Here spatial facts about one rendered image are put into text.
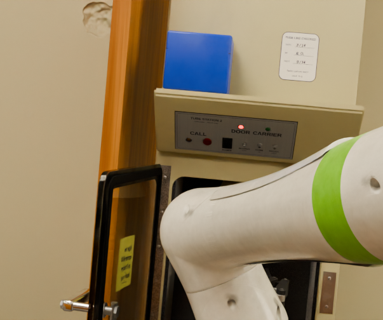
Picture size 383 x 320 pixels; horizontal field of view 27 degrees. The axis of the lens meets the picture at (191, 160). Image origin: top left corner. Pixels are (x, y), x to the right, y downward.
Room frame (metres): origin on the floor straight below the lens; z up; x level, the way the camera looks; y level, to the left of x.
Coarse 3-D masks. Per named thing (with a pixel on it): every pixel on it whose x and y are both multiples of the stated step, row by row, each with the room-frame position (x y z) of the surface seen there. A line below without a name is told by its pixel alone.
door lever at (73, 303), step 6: (84, 288) 1.15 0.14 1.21; (78, 294) 1.11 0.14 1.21; (84, 294) 1.12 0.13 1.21; (66, 300) 1.07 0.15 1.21; (72, 300) 1.07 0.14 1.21; (78, 300) 1.09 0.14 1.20; (84, 300) 1.11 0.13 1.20; (60, 306) 1.07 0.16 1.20; (66, 306) 1.07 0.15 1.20; (72, 306) 1.07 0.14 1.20; (78, 306) 1.07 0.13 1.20; (84, 306) 1.06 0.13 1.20
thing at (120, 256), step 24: (120, 168) 1.11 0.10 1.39; (120, 192) 1.09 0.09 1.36; (144, 192) 1.22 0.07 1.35; (96, 216) 1.02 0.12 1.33; (120, 216) 1.10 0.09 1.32; (144, 216) 1.23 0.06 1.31; (96, 240) 1.02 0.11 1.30; (120, 240) 1.11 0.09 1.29; (144, 240) 1.25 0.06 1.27; (96, 264) 1.02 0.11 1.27; (120, 264) 1.12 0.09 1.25; (144, 264) 1.26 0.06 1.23; (120, 288) 1.13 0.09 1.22; (144, 288) 1.27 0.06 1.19; (120, 312) 1.15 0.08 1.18; (144, 312) 1.29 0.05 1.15
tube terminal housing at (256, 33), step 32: (192, 0) 1.33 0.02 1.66; (224, 0) 1.33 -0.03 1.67; (256, 0) 1.33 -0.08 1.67; (288, 0) 1.32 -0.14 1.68; (320, 0) 1.32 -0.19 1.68; (352, 0) 1.31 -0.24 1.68; (224, 32) 1.33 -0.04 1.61; (256, 32) 1.33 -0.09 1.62; (320, 32) 1.32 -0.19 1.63; (352, 32) 1.31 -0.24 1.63; (256, 64) 1.33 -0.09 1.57; (320, 64) 1.32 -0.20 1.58; (352, 64) 1.31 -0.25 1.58; (256, 96) 1.33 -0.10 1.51; (288, 96) 1.32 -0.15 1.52; (320, 96) 1.32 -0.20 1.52; (352, 96) 1.31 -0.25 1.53; (160, 160) 1.34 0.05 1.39; (192, 160) 1.33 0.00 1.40; (224, 160) 1.33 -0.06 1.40; (256, 160) 1.32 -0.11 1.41; (320, 288) 1.32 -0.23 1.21
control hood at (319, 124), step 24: (168, 96) 1.22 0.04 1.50; (192, 96) 1.22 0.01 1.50; (216, 96) 1.22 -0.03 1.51; (240, 96) 1.22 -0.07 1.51; (168, 120) 1.26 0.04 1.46; (288, 120) 1.23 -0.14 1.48; (312, 120) 1.22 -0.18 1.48; (336, 120) 1.22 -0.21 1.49; (360, 120) 1.21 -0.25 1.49; (168, 144) 1.30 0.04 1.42; (312, 144) 1.26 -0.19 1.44
